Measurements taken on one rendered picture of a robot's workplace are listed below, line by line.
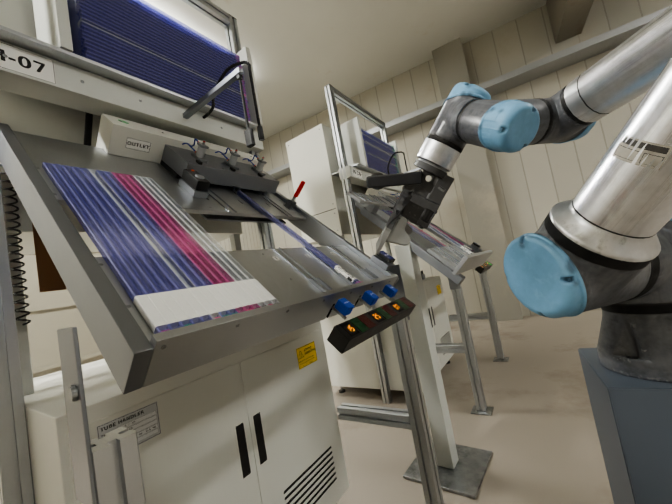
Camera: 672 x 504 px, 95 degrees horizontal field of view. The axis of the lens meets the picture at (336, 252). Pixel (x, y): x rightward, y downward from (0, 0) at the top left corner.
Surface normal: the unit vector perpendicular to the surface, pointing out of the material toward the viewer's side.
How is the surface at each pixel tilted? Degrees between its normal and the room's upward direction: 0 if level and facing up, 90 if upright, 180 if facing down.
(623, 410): 90
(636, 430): 90
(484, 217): 90
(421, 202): 104
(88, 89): 90
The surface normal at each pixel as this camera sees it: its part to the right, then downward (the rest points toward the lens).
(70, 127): 0.80, -0.19
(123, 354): -0.56, 0.04
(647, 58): -0.81, 0.51
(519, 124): 0.29, 0.46
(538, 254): -0.95, 0.26
